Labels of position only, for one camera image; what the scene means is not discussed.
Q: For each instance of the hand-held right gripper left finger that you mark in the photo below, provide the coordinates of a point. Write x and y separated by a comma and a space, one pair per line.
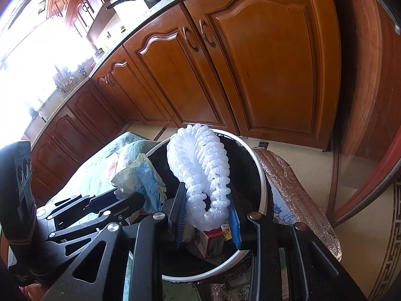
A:
180, 219

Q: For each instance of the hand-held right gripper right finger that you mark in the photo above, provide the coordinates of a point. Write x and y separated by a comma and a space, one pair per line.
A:
235, 222

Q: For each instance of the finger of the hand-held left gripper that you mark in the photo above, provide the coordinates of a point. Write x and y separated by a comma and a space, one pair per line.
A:
78, 205
119, 213

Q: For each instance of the red and white carton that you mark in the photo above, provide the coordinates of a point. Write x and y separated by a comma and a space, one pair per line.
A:
210, 241

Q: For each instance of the blue-yellow plastic bag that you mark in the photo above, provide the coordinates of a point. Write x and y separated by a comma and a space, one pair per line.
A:
144, 175

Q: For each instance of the white foam fruit net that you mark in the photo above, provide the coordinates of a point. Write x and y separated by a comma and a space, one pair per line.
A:
200, 169

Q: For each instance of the white bin with black bag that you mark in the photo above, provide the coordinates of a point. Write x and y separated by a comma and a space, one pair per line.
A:
247, 169

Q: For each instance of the white printed box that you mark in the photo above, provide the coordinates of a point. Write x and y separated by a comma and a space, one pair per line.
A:
283, 213

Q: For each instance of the dish rack with utensils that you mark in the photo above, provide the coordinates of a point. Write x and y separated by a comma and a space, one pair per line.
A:
67, 80

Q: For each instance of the wooden lower cabinets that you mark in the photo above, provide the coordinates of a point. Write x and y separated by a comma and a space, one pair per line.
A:
266, 69

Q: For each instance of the wooden cabinets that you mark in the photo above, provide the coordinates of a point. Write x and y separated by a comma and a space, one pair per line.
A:
81, 3
266, 69

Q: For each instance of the wooden framed glass door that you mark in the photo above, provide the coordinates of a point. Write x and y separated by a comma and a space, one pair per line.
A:
360, 69

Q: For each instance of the wooden upper cabinets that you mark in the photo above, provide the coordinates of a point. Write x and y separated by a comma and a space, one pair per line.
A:
81, 3

